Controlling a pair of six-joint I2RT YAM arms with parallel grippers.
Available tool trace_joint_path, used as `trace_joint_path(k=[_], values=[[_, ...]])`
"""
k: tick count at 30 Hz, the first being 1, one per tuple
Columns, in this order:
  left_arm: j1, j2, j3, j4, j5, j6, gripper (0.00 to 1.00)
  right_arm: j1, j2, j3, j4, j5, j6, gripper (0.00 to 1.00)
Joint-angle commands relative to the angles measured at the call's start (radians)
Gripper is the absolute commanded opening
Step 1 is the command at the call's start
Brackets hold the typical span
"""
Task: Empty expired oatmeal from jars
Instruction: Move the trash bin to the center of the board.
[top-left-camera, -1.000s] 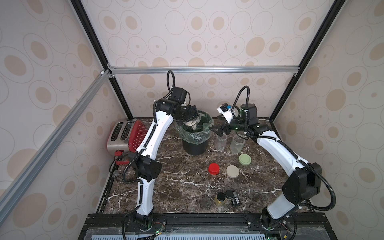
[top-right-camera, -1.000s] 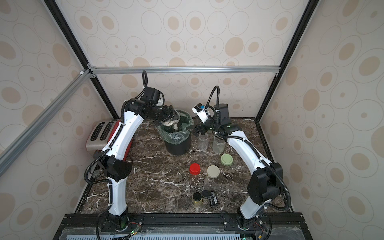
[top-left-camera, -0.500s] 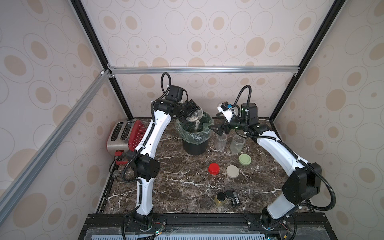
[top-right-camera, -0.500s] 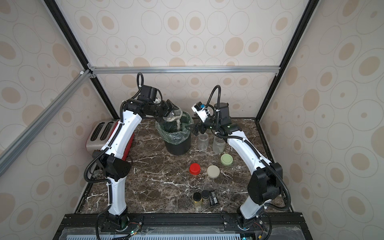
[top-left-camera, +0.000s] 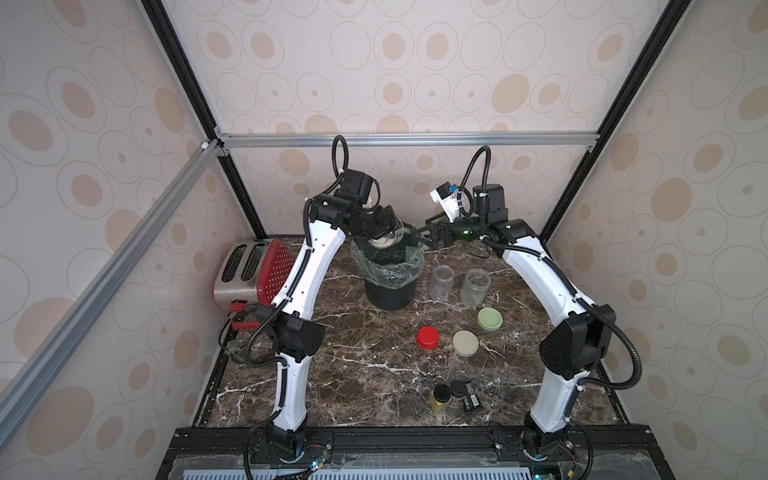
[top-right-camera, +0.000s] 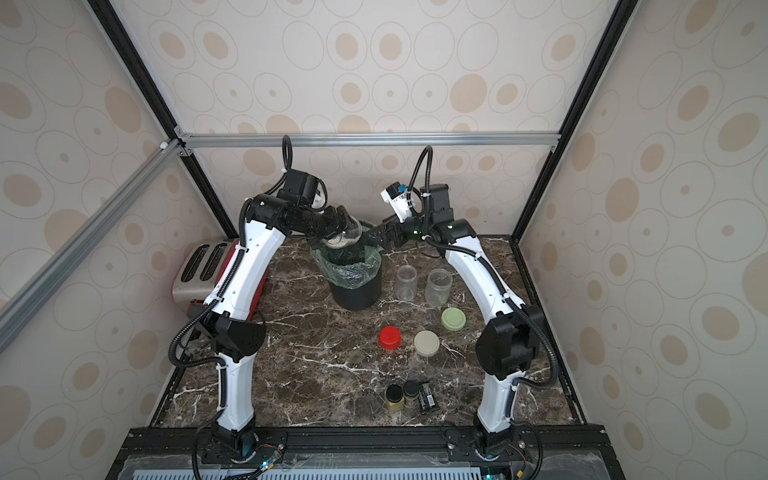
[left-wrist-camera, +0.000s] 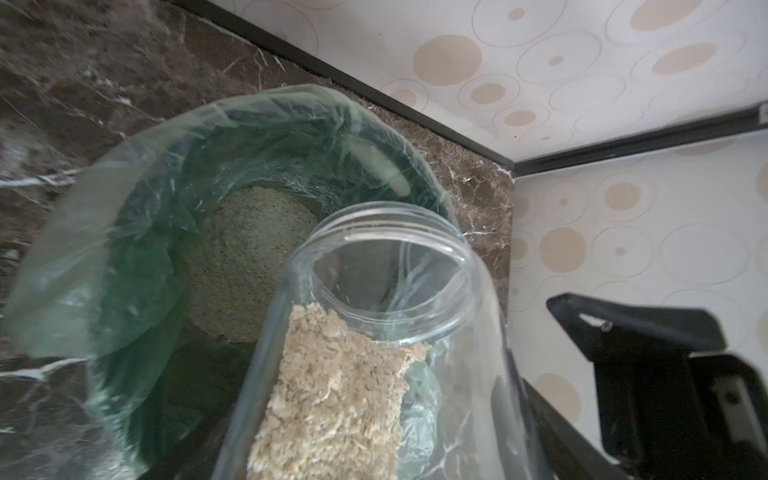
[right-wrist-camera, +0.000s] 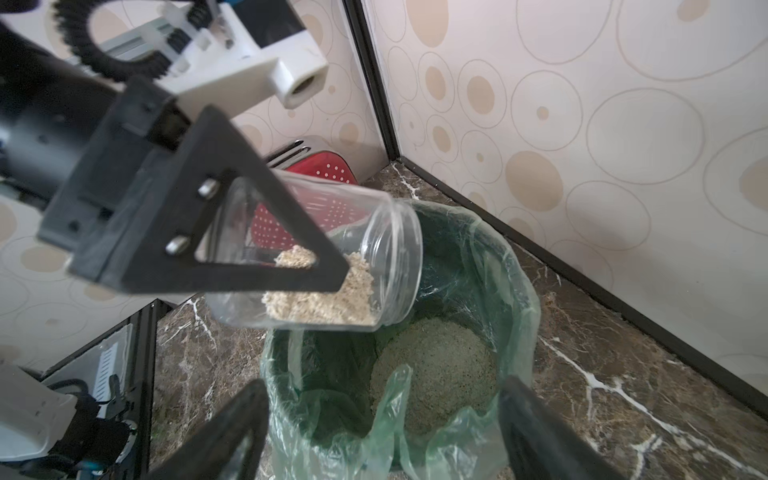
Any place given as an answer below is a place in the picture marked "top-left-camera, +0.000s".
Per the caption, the black trash bin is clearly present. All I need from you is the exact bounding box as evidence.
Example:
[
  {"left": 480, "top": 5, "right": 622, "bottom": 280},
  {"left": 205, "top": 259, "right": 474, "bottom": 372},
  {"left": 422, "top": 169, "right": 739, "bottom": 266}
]
[{"left": 364, "top": 280, "right": 418, "bottom": 311}]

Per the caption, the clear oatmeal jar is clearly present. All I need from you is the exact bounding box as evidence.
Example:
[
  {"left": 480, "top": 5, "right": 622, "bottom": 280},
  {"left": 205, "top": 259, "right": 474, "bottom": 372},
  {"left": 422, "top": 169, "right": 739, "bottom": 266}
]
[{"left": 460, "top": 268, "right": 491, "bottom": 308}]

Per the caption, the black toaster power cord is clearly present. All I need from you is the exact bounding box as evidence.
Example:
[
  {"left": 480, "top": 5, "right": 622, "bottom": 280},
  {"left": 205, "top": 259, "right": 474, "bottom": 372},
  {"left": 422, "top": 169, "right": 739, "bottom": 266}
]
[{"left": 217, "top": 311, "right": 253, "bottom": 366}]

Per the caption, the aluminium frame rail back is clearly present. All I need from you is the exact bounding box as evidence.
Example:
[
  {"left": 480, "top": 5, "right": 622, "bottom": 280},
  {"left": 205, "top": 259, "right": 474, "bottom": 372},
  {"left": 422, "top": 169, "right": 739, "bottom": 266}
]
[{"left": 220, "top": 131, "right": 600, "bottom": 150}]

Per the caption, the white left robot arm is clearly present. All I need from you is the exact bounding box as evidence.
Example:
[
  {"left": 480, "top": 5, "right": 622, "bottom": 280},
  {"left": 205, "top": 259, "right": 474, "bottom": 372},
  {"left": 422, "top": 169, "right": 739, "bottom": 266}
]
[{"left": 242, "top": 135, "right": 401, "bottom": 461}]

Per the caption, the yellow spice jar black lid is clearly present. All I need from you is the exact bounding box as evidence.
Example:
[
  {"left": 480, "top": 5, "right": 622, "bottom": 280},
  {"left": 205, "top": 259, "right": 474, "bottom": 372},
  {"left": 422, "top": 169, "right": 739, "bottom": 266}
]
[{"left": 429, "top": 384, "right": 452, "bottom": 414}]

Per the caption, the red polka dot toaster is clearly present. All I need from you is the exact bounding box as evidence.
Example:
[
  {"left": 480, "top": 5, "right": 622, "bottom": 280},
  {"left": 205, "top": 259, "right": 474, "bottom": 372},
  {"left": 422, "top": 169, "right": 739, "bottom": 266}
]
[{"left": 213, "top": 239, "right": 296, "bottom": 311}]

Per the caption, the light green jar lid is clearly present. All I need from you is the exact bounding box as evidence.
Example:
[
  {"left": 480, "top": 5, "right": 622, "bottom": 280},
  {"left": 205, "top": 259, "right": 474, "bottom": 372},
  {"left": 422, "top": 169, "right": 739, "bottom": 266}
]
[{"left": 477, "top": 307, "right": 503, "bottom": 332}]

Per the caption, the aluminium frame rail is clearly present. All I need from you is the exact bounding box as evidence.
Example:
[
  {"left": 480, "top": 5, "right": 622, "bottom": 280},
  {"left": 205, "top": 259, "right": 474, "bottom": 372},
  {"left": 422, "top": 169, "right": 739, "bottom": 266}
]
[
  {"left": 1, "top": 139, "right": 221, "bottom": 449},
  {"left": 220, "top": 131, "right": 600, "bottom": 150}
]

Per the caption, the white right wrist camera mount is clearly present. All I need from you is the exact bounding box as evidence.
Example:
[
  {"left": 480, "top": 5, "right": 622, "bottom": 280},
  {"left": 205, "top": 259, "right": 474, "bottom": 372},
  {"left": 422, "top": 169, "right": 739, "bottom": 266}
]
[{"left": 430, "top": 182, "right": 473, "bottom": 223}]

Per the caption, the red lid oatmeal jar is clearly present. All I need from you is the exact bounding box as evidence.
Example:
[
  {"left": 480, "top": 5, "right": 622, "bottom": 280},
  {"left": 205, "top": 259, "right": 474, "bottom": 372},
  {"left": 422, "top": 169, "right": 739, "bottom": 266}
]
[{"left": 429, "top": 265, "right": 455, "bottom": 302}]

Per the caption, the dark spice jar black lid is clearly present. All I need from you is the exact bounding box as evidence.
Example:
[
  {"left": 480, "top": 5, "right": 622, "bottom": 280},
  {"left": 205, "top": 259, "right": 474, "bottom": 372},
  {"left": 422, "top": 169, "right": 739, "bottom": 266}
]
[{"left": 450, "top": 380, "right": 468, "bottom": 406}]

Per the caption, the red jar lid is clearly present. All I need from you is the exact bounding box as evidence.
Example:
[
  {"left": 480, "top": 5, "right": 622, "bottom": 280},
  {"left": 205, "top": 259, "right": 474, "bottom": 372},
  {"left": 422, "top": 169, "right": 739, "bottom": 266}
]
[{"left": 416, "top": 326, "right": 440, "bottom": 351}]

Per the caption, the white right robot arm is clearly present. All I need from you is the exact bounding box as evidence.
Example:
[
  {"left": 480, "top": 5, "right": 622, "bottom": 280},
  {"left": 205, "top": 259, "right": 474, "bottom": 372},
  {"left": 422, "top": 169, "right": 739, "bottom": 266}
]
[{"left": 419, "top": 146, "right": 642, "bottom": 460}]

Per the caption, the small black box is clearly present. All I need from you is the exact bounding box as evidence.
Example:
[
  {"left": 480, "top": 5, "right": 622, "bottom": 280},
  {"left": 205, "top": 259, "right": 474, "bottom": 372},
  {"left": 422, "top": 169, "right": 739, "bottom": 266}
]
[{"left": 462, "top": 382, "right": 483, "bottom": 413}]

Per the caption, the aluminium frame rail left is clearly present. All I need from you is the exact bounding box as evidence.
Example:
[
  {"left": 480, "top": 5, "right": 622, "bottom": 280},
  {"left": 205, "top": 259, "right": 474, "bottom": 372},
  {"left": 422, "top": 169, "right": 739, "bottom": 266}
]
[{"left": 1, "top": 139, "right": 221, "bottom": 449}]

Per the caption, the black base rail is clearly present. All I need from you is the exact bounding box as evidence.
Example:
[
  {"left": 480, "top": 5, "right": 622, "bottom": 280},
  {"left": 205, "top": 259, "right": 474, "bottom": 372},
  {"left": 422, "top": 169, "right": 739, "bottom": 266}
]
[{"left": 157, "top": 424, "right": 673, "bottom": 478}]

